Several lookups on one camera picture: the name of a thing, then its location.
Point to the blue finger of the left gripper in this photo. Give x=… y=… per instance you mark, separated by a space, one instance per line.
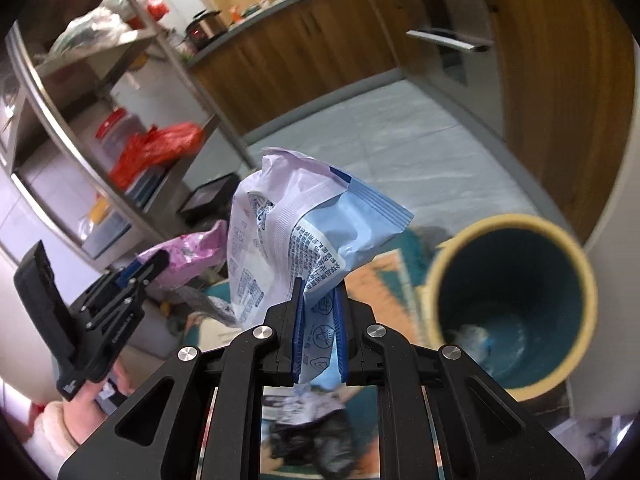
x=130 y=271

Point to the stainless built-in oven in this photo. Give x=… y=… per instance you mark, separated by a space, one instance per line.
x=456 y=56

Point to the stainless steel shelf rack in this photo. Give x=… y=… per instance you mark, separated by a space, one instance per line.
x=66 y=65

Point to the red-lidded plastic jar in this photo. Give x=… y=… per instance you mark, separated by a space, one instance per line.
x=116 y=130

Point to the pink purple snack wrapper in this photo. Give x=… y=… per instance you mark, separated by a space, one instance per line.
x=190 y=255

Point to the white blue snack bag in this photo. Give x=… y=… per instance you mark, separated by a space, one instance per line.
x=299 y=220

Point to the teal beige patterned mat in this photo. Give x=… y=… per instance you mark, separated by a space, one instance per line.
x=412 y=444

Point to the black square tray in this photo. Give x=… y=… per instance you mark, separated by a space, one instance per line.
x=210 y=201

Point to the wooden kitchen cabinets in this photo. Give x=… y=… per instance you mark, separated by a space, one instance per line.
x=567 y=77

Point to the black rice cooker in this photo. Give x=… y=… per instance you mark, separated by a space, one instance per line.
x=206 y=26

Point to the teal yellow-rimmed trash bin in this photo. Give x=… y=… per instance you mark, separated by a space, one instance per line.
x=518 y=294

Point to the person's left hand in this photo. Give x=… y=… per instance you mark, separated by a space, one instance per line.
x=64 y=425

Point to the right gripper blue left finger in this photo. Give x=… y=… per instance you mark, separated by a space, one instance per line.
x=298 y=330

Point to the red plastic bag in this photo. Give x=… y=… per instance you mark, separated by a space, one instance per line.
x=157 y=147

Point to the black plastic bag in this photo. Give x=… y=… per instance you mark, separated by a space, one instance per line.
x=326 y=443

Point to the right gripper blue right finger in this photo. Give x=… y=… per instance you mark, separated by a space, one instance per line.
x=340 y=303

